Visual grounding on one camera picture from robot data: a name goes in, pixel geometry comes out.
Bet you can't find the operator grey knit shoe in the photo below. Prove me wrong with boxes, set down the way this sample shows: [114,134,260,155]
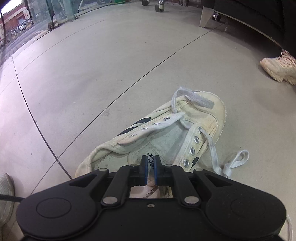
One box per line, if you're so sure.
[0,173,16,227]

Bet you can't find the white shoelace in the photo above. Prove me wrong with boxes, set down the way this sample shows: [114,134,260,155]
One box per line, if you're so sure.
[171,87,249,178]

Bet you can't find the black office chair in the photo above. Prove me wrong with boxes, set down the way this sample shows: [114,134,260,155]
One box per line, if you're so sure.
[142,0,189,13]

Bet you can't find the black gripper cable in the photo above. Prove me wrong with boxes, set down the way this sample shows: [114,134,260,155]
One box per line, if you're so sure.
[0,194,26,203]

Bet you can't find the black leather sofa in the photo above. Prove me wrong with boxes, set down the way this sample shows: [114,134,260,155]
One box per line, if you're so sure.
[201,1,295,56]

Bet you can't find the white canvas sneaker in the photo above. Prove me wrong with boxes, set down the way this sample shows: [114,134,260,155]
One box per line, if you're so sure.
[74,91,227,200]

